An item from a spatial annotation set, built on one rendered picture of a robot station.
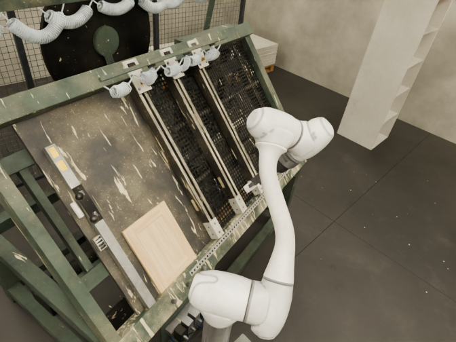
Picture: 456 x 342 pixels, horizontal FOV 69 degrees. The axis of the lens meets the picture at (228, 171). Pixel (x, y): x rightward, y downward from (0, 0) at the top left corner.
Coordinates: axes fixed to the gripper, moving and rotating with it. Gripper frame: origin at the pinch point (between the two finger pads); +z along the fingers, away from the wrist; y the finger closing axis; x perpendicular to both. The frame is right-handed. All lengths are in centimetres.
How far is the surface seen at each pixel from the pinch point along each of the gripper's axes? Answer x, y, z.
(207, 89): -84, -69, 45
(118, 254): -9, 27, 75
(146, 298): 16, 20, 84
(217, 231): 4, -38, 76
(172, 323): 35, 8, 95
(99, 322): 14, 46, 82
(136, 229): -17, 12, 74
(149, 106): -77, -17, 48
